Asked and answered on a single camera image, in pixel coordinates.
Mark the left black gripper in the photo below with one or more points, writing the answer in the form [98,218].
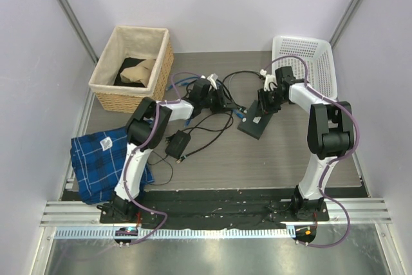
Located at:
[223,102]

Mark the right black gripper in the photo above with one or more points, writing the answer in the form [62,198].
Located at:
[264,108]

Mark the black network switch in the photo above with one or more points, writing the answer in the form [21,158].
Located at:
[251,124]

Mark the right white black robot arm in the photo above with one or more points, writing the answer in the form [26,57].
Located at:
[330,134]

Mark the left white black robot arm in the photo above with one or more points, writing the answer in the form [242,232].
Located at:
[145,130]

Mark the black power adapter brick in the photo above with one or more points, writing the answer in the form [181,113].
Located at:
[177,143]

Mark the white plastic perforated basket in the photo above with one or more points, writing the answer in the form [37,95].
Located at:
[309,56]

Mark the beige cloth in basket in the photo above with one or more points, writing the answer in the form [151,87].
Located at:
[138,74]

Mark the wicker basket with liner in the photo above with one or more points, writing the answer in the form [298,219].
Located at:
[139,43]

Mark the black cloth in basket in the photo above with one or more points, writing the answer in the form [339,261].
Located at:
[128,62]

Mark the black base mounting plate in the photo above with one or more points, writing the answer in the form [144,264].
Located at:
[245,209]

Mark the blue plaid cloth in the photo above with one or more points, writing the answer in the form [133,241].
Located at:
[97,160]

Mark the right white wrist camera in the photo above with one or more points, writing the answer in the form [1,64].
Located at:
[269,80]

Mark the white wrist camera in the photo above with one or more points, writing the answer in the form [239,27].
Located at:
[269,80]
[213,79]

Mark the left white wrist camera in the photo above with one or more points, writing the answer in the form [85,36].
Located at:
[213,79]

